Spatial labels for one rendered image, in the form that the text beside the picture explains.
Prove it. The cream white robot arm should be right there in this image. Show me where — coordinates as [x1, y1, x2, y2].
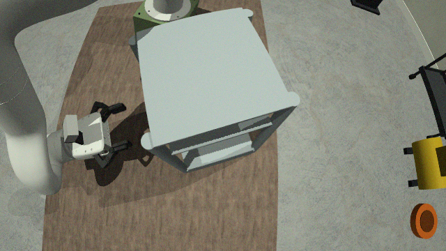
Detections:
[0, 0, 191, 195]

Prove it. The pale grey shelving unit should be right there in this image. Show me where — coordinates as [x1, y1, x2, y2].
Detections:
[128, 8, 300, 174]

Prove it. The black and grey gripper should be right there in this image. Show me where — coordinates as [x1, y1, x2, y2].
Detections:
[65, 101, 132, 169]

